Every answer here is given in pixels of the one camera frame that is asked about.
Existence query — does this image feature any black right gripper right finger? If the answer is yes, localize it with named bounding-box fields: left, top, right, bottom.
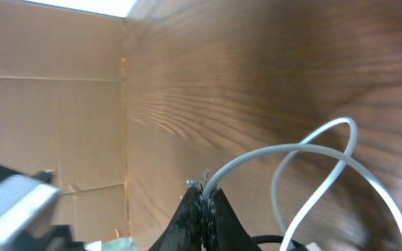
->
left=204, top=188, right=261, bottom=251

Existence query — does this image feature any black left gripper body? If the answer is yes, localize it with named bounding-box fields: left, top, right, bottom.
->
left=15, top=225, right=85, bottom=251

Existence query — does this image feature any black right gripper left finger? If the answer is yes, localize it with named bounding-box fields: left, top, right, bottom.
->
left=149, top=184, right=202, bottom=251

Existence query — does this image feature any white usb cable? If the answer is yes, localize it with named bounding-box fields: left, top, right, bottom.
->
left=202, top=116, right=402, bottom=251

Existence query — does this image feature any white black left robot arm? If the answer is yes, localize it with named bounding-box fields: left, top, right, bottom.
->
left=0, top=165, right=84, bottom=251

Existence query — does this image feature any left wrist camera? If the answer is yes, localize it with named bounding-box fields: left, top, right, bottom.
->
left=0, top=174, right=61, bottom=250

